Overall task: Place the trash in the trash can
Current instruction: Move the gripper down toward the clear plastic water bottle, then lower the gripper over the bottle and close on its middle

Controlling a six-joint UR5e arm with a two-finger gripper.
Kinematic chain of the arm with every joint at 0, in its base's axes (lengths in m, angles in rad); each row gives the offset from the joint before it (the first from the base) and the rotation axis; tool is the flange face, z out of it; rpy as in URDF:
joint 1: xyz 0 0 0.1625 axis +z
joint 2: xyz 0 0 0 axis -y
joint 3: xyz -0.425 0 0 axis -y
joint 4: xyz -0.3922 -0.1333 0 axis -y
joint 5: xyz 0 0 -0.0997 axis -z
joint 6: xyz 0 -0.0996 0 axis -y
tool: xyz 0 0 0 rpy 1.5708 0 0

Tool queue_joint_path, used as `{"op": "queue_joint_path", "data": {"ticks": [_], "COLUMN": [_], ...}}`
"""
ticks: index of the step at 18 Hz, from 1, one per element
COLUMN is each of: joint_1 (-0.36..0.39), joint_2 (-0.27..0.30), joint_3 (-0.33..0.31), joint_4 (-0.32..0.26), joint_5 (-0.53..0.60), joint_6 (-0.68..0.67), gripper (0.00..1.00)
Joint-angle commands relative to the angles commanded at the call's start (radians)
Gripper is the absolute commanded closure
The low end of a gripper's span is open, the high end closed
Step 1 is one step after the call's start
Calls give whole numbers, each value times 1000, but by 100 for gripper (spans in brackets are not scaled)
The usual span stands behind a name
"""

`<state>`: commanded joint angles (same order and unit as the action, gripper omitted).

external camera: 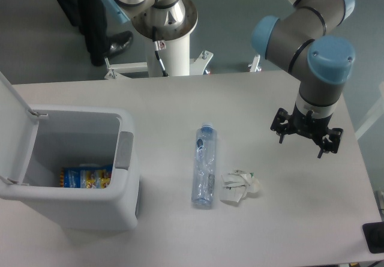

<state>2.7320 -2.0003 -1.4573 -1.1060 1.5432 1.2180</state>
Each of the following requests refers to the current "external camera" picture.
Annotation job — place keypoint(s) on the colourful snack bag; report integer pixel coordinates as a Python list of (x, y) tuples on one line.
[(86, 177)]

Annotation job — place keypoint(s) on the white trash can lid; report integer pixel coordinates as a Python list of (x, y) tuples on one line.
[(19, 126)]

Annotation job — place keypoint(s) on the clear plastic water bottle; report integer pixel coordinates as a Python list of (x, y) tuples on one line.
[(202, 193)]

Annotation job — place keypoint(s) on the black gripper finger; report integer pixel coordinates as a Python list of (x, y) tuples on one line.
[(330, 141), (282, 124)]

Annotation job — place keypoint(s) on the black device at table edge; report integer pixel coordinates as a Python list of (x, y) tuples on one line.
[(373, 233)]

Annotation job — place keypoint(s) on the white paper trash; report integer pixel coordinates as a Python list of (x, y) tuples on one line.
[(237, 185)]

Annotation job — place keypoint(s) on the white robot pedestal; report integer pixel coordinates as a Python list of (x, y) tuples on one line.
[(166, 34)]

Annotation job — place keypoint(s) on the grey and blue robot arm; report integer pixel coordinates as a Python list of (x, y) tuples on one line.
[(300, 45)]

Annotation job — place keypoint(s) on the white plastic trash can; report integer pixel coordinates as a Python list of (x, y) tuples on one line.
[(82, 136)]

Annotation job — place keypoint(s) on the black leather shoe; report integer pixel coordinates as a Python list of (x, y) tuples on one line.
[(119, 43)]

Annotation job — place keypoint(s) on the person's black trouser legs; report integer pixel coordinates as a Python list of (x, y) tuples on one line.
[(90, 17)]

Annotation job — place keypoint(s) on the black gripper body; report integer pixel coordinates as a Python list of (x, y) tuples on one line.
[(310, 121)]

